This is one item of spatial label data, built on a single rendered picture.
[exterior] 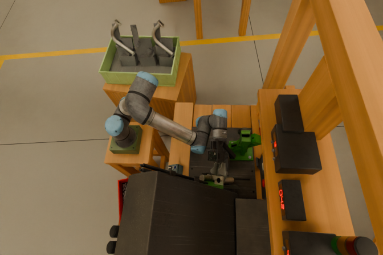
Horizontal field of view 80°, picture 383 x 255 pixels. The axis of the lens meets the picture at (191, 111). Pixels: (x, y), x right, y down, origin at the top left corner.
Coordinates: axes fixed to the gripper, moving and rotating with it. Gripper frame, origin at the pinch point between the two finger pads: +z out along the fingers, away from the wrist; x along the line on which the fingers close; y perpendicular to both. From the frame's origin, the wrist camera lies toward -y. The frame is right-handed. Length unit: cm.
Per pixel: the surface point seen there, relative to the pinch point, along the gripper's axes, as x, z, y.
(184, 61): -71, -95, -25
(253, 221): 16.4, 16.9, -3.1
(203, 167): -30.0, -4.6, -15.1
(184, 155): -40.8, -11.7, -7.1
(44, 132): -241, -33, 51
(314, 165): 49, -8, 10
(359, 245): 62, 9, 21
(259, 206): 17.5, 10.6, -6.5
